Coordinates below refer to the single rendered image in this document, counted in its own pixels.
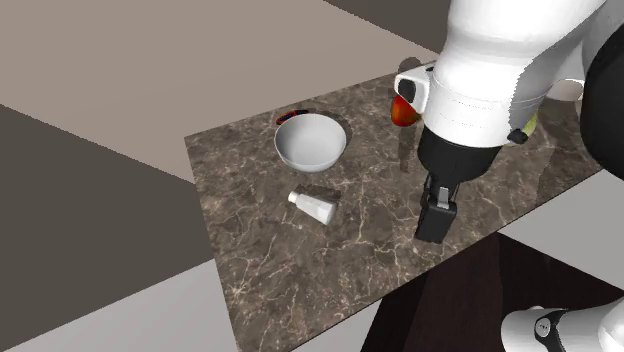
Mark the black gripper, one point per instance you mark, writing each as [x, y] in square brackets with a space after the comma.
[453, 158]

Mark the red apple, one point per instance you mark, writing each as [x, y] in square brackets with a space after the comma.
[402, 115]

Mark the white bowl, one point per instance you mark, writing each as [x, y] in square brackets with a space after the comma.
[312, 144]

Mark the dark robot stand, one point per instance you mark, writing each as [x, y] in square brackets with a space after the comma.
[463, 302]

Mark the white salt shaker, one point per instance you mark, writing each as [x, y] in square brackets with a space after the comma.
[316, 206]

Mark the white round container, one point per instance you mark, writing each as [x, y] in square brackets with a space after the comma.
[568, 91]

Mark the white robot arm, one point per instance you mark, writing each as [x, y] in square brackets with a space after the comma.
[492, 58]

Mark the red and blue flat object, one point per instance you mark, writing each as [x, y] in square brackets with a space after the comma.
[287, 116]

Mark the yellow-green object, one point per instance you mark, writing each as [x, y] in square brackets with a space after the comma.
[531, 128]

